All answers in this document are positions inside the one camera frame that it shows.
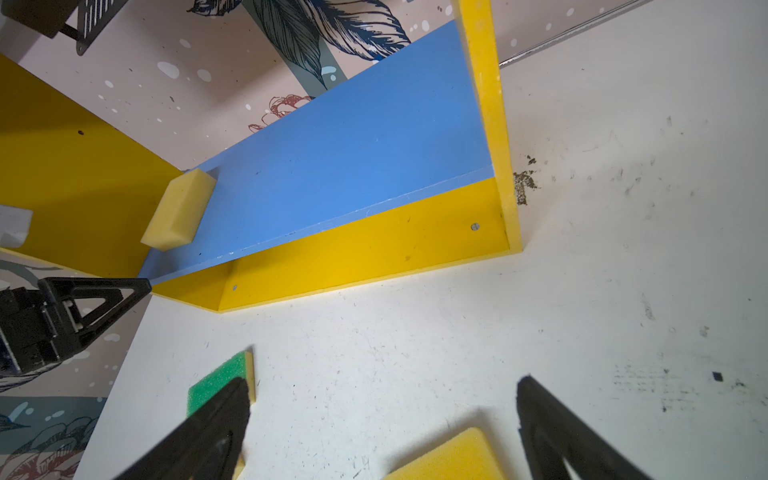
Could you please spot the yellow shelf unit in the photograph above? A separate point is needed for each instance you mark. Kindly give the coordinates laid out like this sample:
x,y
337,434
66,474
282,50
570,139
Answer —
x,y
350,141

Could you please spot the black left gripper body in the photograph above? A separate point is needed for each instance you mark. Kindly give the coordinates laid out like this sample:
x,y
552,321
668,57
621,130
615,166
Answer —
x,y
38,329

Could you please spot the yellow sponge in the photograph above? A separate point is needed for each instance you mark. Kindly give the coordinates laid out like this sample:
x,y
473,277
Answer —
x,y
468,455
180,211

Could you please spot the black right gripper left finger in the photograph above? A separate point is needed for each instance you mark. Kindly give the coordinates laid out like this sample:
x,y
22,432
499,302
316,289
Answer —
x,y
169,459

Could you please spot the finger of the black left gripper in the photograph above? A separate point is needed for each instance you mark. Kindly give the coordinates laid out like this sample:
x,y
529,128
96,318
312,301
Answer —
x,y
79,310

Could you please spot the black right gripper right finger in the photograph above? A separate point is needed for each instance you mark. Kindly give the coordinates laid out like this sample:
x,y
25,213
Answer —
x,y
556,441

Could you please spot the green topped sponge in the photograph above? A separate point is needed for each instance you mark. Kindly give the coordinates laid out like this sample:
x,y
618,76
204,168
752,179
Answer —
x,y
219,384

